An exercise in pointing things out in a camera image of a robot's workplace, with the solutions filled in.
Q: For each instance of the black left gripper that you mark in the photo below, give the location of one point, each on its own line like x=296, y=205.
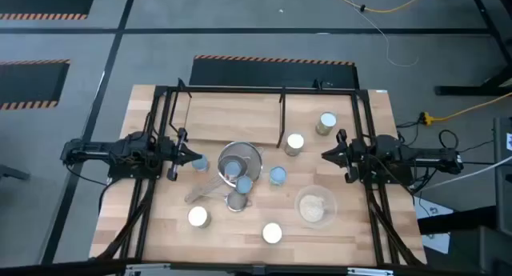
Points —
x=174, y=154

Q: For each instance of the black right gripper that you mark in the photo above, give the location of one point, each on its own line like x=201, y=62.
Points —
x=352, y=156

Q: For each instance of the short can teal white label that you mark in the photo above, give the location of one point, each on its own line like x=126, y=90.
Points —
x=200, y=163

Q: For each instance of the tall tin can olive label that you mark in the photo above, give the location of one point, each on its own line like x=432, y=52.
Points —
x=328, y=121
x=295, y=142
x=198, y=216

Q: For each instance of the short tin can grey lid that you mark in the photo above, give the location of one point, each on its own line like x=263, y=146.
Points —
x=278, y=175

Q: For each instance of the pineapple rings tin can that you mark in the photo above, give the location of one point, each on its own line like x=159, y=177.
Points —
x=244, y=184

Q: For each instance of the tall tin can colourful label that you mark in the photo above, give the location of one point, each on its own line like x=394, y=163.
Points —
x=272, y=233

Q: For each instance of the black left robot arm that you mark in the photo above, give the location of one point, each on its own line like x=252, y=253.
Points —
x=100, y=152

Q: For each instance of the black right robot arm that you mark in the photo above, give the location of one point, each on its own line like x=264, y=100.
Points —
x=424, y=160

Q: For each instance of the medium metal mesh strainer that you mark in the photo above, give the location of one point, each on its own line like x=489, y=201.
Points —
x=233, y=156

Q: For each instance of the large metal mesh strainer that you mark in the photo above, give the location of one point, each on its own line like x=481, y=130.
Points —
x=248, y=156

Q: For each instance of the beige grain heap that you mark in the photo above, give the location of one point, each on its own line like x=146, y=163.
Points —
x=312, y=208

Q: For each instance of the small metal mesh strainer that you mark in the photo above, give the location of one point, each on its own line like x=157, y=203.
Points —
x=237, y=202

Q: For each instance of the black hazard-striped floor mat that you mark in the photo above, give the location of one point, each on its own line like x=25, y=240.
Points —
x=44, y=0
x=28, y=84
x=272, y=74

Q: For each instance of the white paper sheet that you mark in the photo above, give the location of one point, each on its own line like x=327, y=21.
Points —
x=432, y=210

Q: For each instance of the black table edge beam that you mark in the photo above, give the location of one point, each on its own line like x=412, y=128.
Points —
x=256, y=270

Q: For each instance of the black floor stand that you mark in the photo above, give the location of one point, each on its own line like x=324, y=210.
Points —
x=456, y=90

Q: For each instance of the black furniture block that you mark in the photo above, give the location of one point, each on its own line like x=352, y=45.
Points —
x=480, y=248

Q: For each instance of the grey stand foot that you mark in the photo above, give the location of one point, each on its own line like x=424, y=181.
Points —
x=12, y=172

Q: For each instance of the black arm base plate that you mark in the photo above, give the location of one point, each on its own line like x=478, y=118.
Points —
x=394, y=181
x=120, y=174

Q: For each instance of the black metal rig frame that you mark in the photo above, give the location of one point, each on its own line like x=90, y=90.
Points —
x=300, y=91

